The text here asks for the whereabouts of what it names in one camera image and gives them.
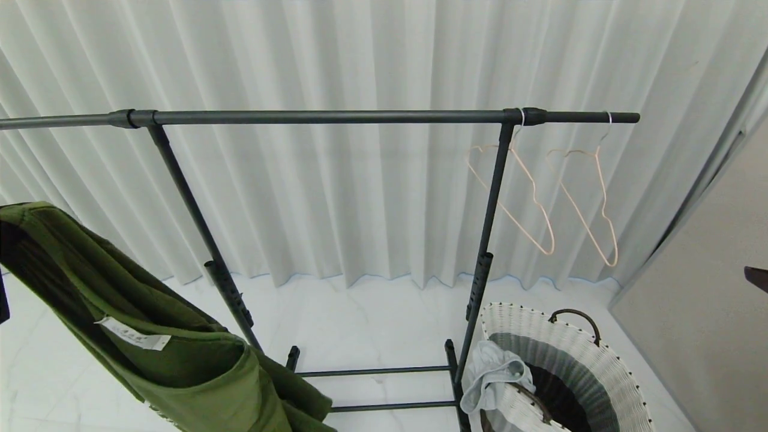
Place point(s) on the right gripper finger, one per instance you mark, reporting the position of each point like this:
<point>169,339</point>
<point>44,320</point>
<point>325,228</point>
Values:
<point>761,277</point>

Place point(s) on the pink clothes hanger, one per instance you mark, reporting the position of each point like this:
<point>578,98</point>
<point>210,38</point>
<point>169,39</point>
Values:
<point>552,240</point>
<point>615,252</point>

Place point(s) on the pale grey shorts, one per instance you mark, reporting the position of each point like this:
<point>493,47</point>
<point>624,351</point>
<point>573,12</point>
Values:
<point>492,375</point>

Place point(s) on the green long-sleeved shirt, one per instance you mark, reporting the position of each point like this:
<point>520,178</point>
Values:
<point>180,360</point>

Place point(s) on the white laundry basket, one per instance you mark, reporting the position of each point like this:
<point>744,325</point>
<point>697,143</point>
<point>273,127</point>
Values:
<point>600,354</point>

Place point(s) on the black clothes rack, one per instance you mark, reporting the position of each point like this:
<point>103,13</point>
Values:
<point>330,117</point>

